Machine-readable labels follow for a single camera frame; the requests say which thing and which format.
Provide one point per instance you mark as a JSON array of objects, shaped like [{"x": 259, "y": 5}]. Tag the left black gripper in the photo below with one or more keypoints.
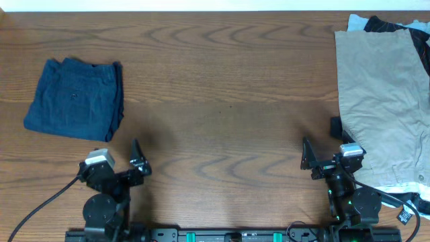
[{"x": 139, "y": 161}]

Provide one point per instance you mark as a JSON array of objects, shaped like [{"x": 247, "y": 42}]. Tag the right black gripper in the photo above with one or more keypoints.
[{"x": 309, "y": 161}]

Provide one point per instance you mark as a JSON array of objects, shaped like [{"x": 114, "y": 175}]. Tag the dark blue denim shorts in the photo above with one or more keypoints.
[{"x": 78, "y": 100}]

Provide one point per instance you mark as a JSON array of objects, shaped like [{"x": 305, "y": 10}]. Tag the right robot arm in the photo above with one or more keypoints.
[{"x": 355, "y": 207}]

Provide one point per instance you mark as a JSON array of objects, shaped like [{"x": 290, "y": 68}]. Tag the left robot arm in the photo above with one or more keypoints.
[{"x": 107, "y": 213}]

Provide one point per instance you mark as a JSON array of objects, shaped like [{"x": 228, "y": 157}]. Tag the beige khaki shorts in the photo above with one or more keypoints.
[{"x": 384, "y": 105}]

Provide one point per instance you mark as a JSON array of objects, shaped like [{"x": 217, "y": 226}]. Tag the light blue garment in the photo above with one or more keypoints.
[{"x": 356, "y": 23}]

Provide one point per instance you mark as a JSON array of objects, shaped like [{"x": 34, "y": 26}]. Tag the black mounting rail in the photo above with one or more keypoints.
[{"x": 294, "y": 233}]

